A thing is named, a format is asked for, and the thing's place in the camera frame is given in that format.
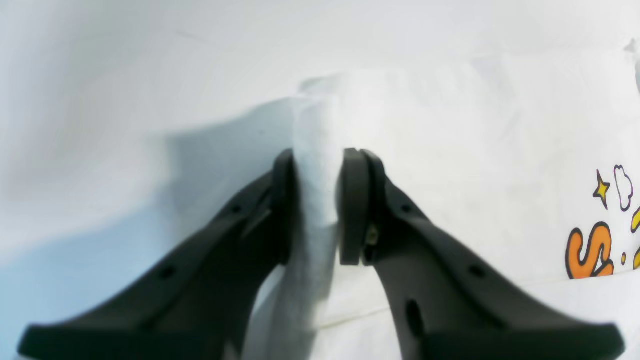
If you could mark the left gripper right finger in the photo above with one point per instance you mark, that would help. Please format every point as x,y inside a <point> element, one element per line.
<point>447,303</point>

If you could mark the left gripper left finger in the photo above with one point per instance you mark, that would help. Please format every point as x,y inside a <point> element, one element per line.
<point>197,301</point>

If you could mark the white printed T-shirt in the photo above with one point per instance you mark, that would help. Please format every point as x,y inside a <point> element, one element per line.
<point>531,160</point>

